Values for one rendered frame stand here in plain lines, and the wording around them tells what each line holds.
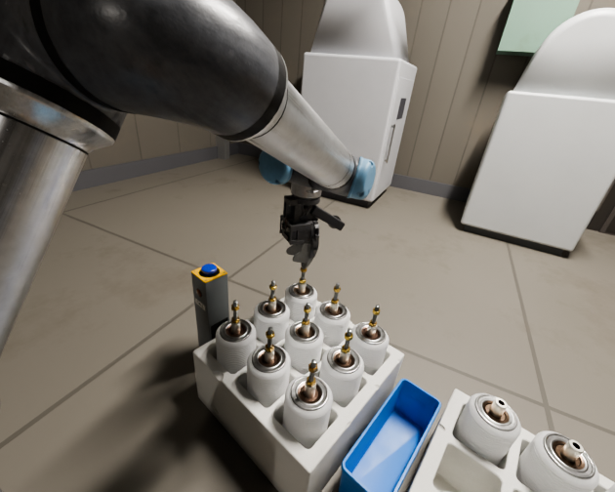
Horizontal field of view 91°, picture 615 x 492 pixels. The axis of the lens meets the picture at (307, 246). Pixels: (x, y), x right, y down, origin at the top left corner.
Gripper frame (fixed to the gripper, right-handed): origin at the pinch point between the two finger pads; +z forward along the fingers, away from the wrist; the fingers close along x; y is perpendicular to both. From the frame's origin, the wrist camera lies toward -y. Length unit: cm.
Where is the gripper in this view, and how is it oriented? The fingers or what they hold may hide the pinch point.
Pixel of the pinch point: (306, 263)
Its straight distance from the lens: 85.5
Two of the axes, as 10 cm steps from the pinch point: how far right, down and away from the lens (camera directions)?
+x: 4.4, 4.6, -7.7
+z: -0.9, 8.8, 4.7
